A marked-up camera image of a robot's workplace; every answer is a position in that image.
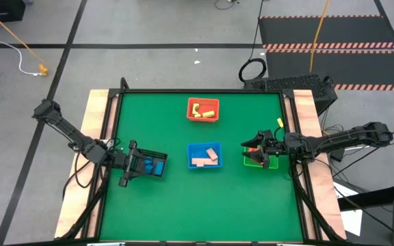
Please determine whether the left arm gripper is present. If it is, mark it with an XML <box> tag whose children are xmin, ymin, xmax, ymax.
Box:
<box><xmin>113</xmin><ymin>139</ymin><xmax>150</xmax><ymax>187</ymax></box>

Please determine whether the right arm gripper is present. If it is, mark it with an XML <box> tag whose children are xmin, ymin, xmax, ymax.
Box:
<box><xmin>240</xmin><ymin>128</ymin><xmax>289</xmax><ymax>169</ymax></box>

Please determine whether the long blue block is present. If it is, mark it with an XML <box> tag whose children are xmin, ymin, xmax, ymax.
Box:
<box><xmin>153</xmin><ymin>161</ymin><xmax>166</xmax><ymax>176</ymax></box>

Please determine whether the long wooden block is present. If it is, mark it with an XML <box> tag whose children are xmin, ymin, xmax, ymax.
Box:
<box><xmin>190</xmin><ymin>157</ymin><xmax>218</xmax><ymax>167</ymax></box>

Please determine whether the black plastic basket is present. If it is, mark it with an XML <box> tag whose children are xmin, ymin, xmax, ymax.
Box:
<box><xmin>129</xmin><ymin>147</ymin><xmax>168</xmax><ymax>177</ymax></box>

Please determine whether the green plastic basket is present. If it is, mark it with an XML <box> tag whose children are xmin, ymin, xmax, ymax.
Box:
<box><xmin>244</xmin><ymin>145</ymin><xmax>280</xmax><ymax>170</ymax></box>

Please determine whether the green table mat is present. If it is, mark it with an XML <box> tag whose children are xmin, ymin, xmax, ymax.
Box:
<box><xmin>99</xmin><ymin>92</ymin><xmax>304</xmax><ymax>243</ymax></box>

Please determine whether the blue plastic basket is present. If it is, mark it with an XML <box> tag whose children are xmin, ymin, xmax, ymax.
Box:
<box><xmin>187</xmin><ymin>142</ymin><xmax>223</xmax><ymax>170</ymax></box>

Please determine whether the red plastic basket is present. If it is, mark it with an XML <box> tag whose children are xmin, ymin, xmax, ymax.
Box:
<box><xmin>186</xmin><ymin>97</ymin><xmax>220</xmax><ymax>123</ymax></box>

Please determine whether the black perforated computer case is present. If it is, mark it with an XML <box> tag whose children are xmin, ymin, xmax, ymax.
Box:
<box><xmin>244</xmin><ymin>73</ymin><xmax>339</xmax><ymax>116</ymax></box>

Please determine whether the white paper sheet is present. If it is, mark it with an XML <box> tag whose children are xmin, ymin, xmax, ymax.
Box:
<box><xmin>333</xmin><ymin>180</ymin><xmax>364</xmax><ymax>237</ymax></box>

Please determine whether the black beam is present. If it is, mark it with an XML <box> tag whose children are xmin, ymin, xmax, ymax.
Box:
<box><xmin>337</xmin><ymin>183</ymin><xmax>394</xmax><ymax>211</ymax></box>

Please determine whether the black hazard-striped floor mat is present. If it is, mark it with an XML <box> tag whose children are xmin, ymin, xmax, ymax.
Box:
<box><xmin>258</xmin><ymin>14</ymin><xmax>394</xmax><ymax>92</ymax></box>

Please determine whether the black hanging cable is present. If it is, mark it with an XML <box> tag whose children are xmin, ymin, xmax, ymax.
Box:
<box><xmin>238</xmin><ymin>0</ymin><xmax>268</xmax><ymax>83</ymax></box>

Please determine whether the black table frame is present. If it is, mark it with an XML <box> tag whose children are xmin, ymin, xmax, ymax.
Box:
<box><xmin>60</xmin><ymin>77</ymin><xmax>347</xmax><ymax>246</ymax></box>

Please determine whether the yellow hanging cable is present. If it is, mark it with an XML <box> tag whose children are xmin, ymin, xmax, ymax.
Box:
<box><xmin>308</xmin><ymin>0</ymin><xmax>331</xmax><ymax>73</ymax></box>

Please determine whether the orange floor cable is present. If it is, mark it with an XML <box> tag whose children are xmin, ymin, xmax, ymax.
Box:
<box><xmin>0</xmin><ymin>2</ymin><xmax>46</xmax><ymax>69</ymax></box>

